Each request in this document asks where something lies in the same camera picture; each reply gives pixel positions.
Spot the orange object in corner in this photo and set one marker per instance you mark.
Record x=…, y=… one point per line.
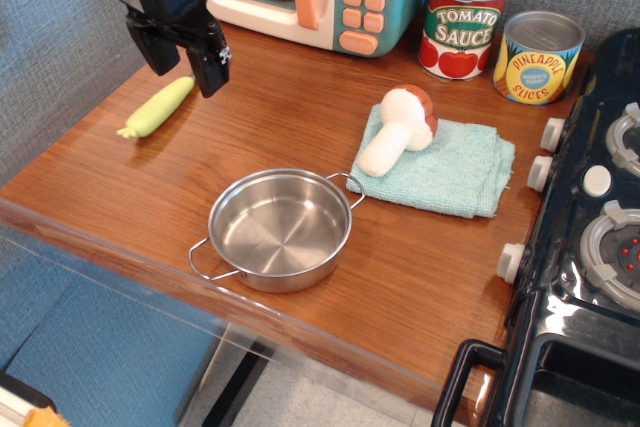
x=24, y=406

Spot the pineapple slices can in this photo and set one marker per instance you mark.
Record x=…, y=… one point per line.
x=537, y=56

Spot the light blue folded cloth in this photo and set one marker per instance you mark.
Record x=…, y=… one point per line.
x=462, y=173

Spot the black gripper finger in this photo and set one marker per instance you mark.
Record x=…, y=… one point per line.
x=160, y=53
x=211, y=69

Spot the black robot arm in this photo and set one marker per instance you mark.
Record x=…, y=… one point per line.
x=160, y=27

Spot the tomato sauce can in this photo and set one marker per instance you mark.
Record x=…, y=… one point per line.
x=457, y=37

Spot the spoon with green handle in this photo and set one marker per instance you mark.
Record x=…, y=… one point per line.
x=157, y=110

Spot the plush white brown mushroom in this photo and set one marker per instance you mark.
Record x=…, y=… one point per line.
x=409, y=123

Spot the black toy stove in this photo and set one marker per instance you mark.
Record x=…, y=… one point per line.
x=571, y=355

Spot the stainless steel pan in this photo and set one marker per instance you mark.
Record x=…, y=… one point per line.
x=279, y=230

